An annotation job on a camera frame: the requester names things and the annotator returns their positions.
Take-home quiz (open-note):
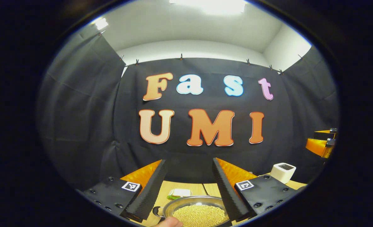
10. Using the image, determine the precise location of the pile of yellow soybeans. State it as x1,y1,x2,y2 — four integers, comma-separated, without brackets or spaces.
173,205,229,227

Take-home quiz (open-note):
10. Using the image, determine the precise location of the steel pot with black handles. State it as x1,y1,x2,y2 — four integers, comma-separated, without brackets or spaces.
152,195,232,227

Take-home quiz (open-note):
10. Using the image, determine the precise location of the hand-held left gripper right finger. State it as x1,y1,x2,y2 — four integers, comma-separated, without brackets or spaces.
212,158,306,221

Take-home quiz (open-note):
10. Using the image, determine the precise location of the large ceiling light panel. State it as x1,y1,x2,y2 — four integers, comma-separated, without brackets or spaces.
169,0,247,15

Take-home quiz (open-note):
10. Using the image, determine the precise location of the row of backdrop clips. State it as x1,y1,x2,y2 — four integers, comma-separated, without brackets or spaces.
98,30,303,76

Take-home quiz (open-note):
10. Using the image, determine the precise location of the small ceiling light panel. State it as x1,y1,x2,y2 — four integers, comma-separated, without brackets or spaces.
93,17,109,30

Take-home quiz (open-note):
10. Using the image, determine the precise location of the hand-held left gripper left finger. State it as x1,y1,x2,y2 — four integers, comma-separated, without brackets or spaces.
78,159,168,221

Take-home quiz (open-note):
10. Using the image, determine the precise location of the sandwich with lettuce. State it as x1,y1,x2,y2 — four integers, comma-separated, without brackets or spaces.
167,189,191,201

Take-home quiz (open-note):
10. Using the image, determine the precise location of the white toaster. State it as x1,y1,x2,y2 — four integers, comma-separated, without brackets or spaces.
271,163,296,184

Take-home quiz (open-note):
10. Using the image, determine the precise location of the black backdrop cloth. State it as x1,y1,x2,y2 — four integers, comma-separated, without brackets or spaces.
37,30,340,193

